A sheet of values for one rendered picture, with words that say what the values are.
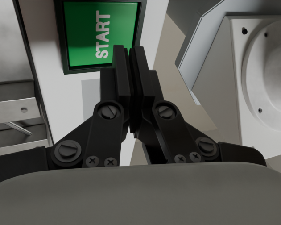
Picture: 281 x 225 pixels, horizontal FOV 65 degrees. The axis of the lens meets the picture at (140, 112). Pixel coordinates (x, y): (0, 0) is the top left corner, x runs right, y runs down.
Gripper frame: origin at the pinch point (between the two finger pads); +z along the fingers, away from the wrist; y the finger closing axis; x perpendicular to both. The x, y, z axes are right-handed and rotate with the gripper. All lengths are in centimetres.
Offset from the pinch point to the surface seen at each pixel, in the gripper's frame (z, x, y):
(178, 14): 41.1, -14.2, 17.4
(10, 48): 12.0, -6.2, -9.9
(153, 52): 6.6, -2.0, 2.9
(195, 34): 23.3, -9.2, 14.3
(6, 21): 12.1, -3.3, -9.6
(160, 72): 113, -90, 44
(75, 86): 5.3, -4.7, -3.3
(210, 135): 123, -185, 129
